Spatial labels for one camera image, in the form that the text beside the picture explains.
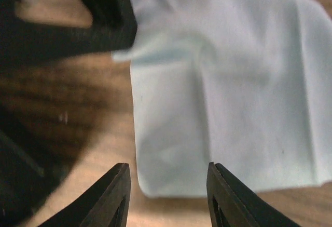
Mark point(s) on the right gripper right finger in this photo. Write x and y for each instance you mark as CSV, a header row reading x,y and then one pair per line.
x,y
232,203

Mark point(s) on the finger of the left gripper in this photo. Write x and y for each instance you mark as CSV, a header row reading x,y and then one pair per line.
x,y
114,27

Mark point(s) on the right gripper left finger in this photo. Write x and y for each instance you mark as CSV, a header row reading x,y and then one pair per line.
x,y
105,203

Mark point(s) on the light blue cloth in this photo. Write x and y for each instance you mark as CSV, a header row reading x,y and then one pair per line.
x,y
244,83

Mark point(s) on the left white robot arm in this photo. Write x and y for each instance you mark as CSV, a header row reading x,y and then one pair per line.
x,y
28,172

